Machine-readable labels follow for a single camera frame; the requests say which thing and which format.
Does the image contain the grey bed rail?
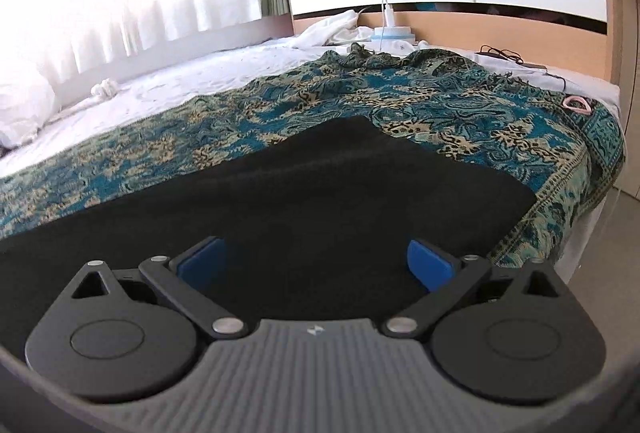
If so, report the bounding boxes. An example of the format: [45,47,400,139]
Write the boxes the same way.
[50,13,296,86]

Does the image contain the white rumpled cloth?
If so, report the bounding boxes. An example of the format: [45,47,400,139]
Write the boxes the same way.
[292,10,381,48]

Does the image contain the white crumpled cloth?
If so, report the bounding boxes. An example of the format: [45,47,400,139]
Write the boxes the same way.
[90,78,121,100]

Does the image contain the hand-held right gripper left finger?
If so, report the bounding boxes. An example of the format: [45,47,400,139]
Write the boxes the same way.
[70,236,249,341]

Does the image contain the wooden bed frame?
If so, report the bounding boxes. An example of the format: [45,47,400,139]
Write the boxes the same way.
[292,0,640,198]

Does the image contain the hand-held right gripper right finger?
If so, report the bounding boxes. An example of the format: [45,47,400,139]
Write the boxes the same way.
[381,239,565,341]

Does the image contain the pink ring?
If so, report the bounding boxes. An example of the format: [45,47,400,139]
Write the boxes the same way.
[561,95,593,114]

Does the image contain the white pillow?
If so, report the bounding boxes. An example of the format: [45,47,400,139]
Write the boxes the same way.
[0,75,57,148]

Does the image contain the black pants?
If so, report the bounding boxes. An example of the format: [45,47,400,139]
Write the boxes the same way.
[0,115,538,349]

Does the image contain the light blue round container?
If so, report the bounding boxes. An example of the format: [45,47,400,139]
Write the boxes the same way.
[371,25,417,48]

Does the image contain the black cable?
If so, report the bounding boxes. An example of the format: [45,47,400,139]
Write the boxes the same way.
[479,44,568,91]

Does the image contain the teal paisley blanket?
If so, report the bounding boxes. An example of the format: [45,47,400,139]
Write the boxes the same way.
[0,43,626,264]

